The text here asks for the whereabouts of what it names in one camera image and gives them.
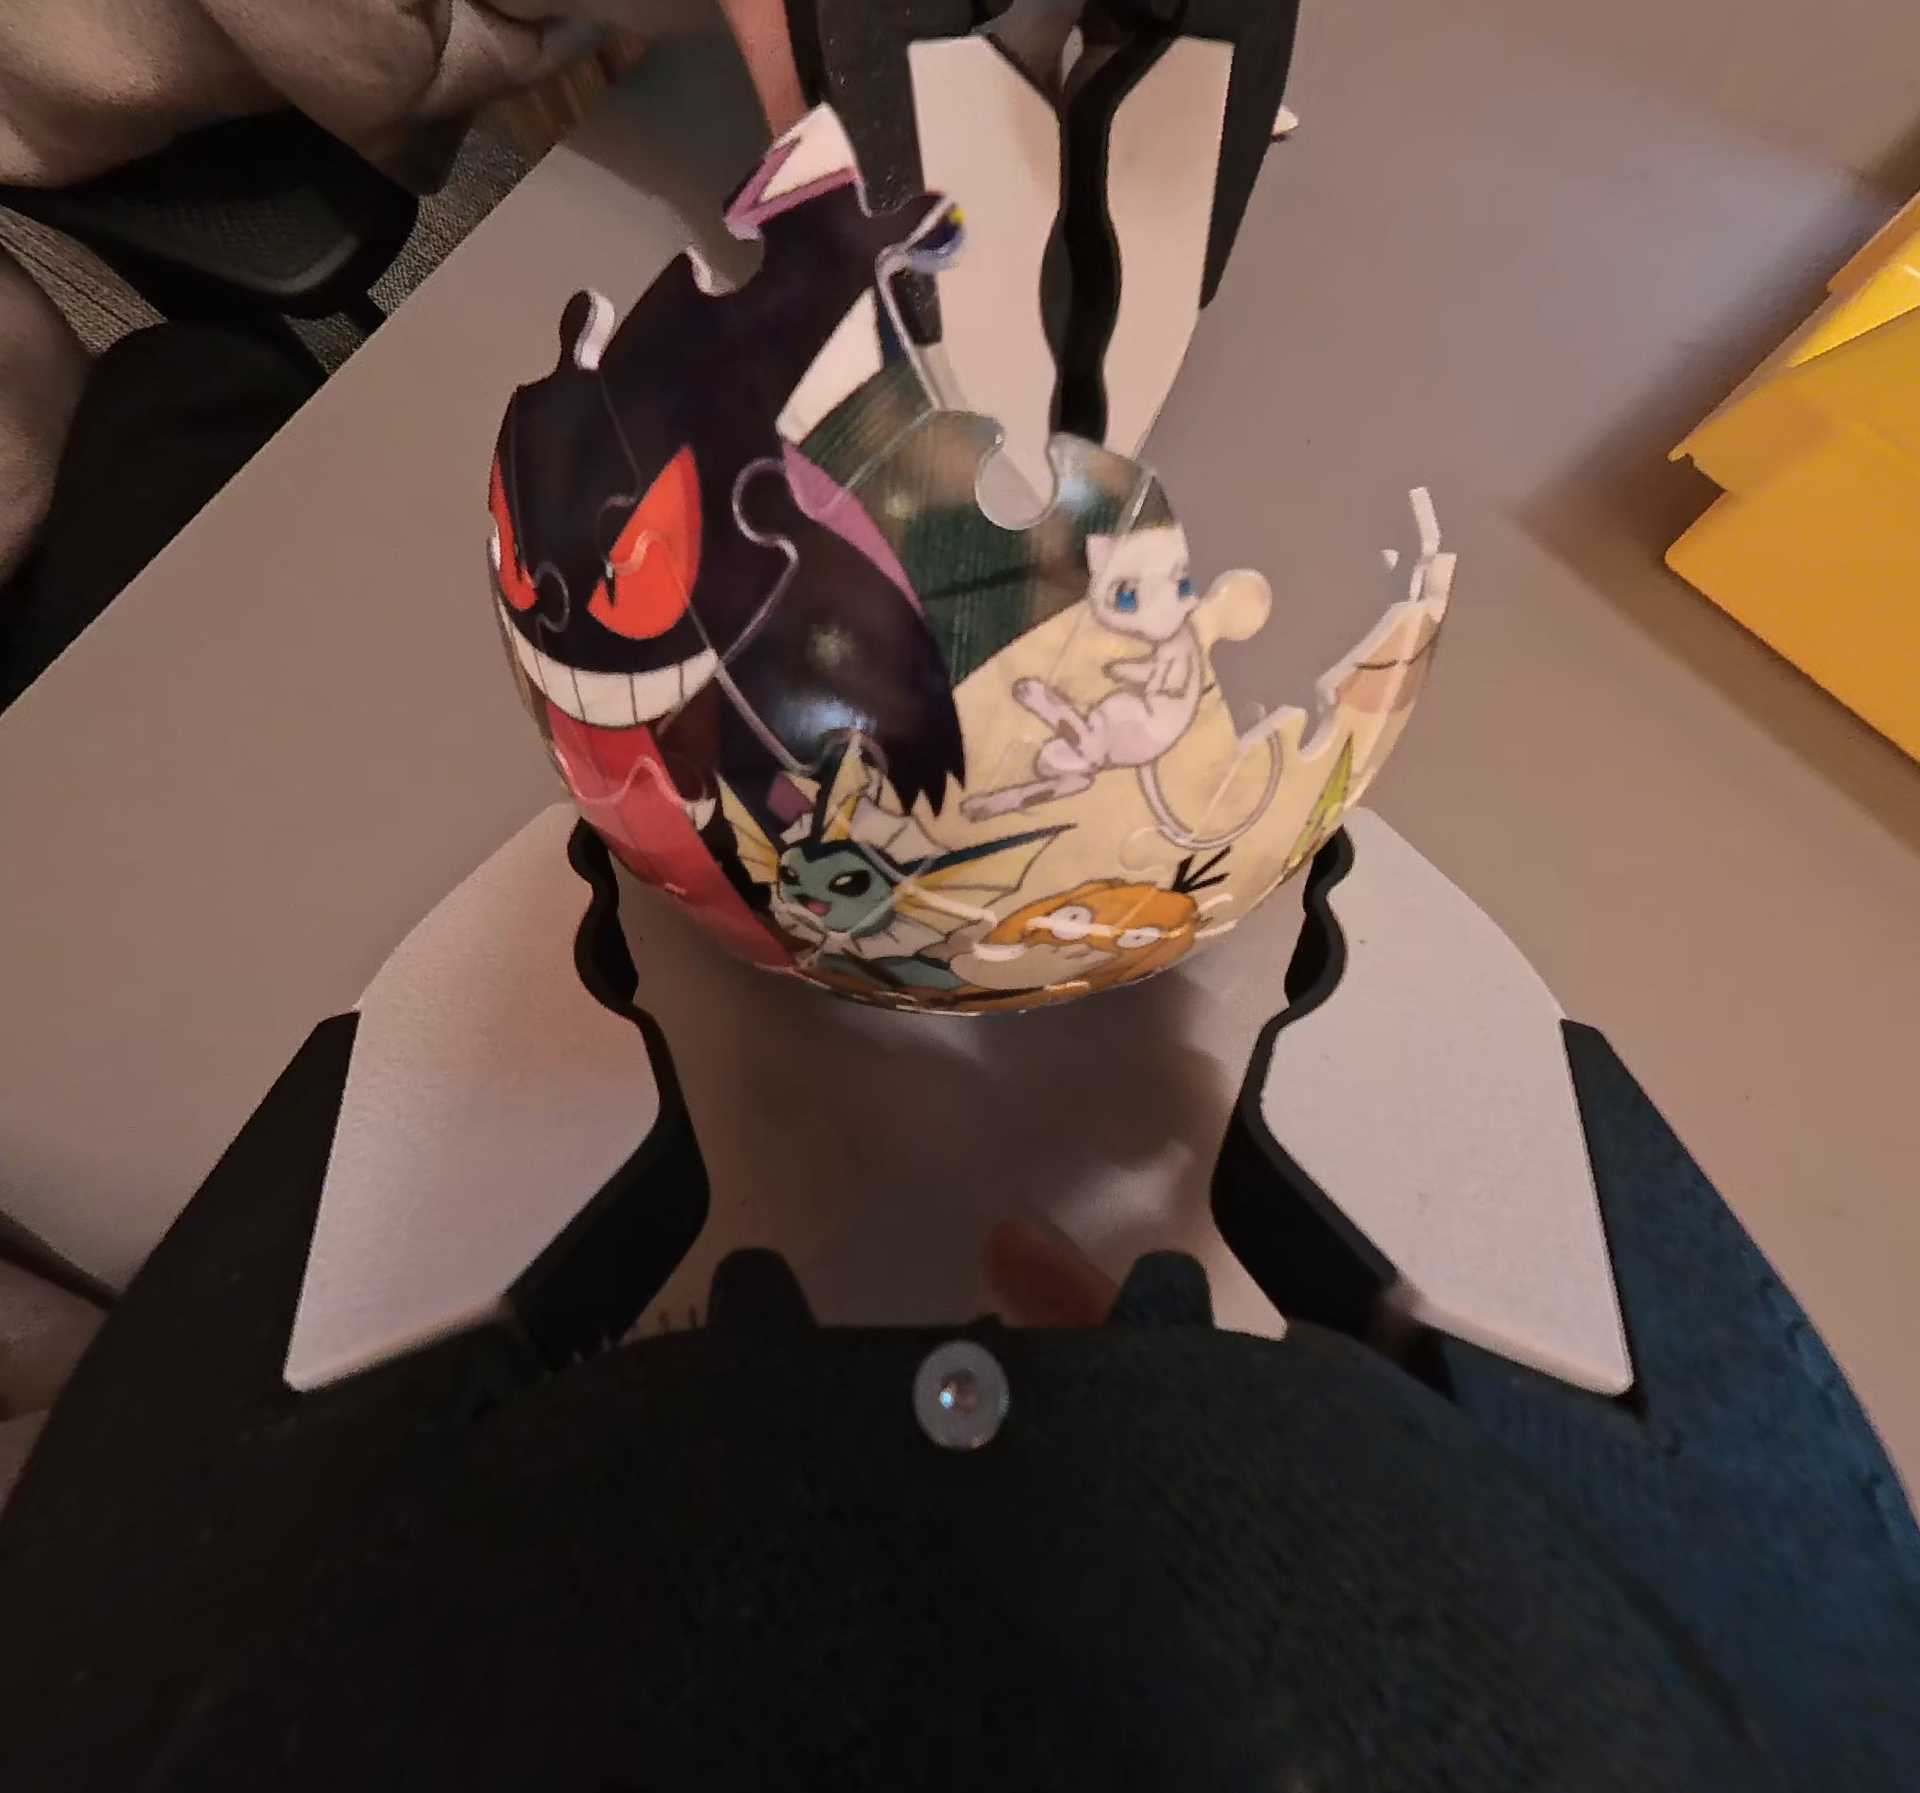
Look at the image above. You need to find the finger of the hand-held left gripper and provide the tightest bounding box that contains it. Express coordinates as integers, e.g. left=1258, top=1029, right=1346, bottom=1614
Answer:
left=904, top=30, right=1098, bottom=476
left=1073, top=23, right=1238, bottom=458

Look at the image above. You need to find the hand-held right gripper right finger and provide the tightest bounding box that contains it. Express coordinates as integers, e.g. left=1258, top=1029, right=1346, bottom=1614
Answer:
left=1211, top=811, right=1637, bottom=1397

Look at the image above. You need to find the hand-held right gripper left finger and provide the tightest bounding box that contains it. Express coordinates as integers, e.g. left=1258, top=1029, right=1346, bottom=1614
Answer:
left=283, top=803, right=715, bottom=1392

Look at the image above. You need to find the colourful cartoon puzzle ball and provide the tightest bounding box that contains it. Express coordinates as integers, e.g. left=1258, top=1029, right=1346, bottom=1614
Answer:
left=486, top=98, right=1460, bottom=1019

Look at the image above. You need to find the person's right hand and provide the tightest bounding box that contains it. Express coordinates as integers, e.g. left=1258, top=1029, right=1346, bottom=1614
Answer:
left=987, top=1220, right=1122, bottom=1330

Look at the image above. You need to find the brown wooden cabinet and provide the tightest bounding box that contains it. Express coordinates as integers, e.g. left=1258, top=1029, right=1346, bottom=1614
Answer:
left=495, top=30, right=650, bottom=141

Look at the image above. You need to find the person's beige clothing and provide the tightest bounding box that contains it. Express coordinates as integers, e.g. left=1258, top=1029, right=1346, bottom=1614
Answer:
left=0, top=0, right=721, bottom=193

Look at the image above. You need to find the yellow plastic bin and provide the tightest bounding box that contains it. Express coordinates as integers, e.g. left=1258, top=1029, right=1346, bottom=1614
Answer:
left=1665, top=195, right=1920, bottom=772

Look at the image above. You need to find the dark rounded object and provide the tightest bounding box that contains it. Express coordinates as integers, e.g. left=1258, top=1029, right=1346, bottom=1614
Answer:
left=0, top=320, right=328, bottom=706

